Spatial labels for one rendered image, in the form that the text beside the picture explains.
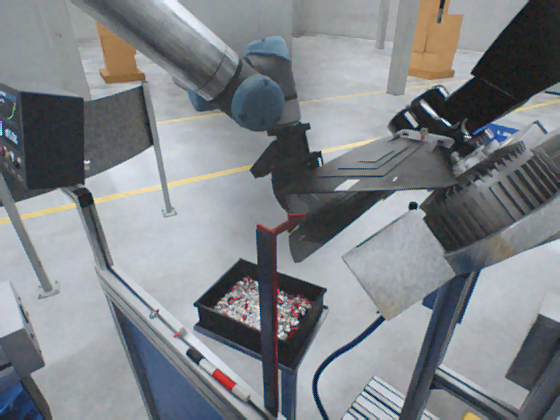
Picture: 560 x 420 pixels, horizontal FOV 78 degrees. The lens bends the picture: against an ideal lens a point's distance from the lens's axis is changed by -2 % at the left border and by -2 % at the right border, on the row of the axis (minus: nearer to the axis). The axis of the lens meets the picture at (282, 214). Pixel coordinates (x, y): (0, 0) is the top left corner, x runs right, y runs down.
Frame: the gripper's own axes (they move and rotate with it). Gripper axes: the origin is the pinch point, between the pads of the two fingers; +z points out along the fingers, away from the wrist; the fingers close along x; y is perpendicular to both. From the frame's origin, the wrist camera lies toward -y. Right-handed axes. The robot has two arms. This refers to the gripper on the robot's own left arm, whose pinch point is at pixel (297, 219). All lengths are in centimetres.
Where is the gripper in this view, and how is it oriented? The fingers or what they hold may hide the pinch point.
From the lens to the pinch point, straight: 76.0
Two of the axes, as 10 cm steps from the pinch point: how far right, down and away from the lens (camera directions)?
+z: 2.3, 9.2, 3.3
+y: 7.1, 0.7, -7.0
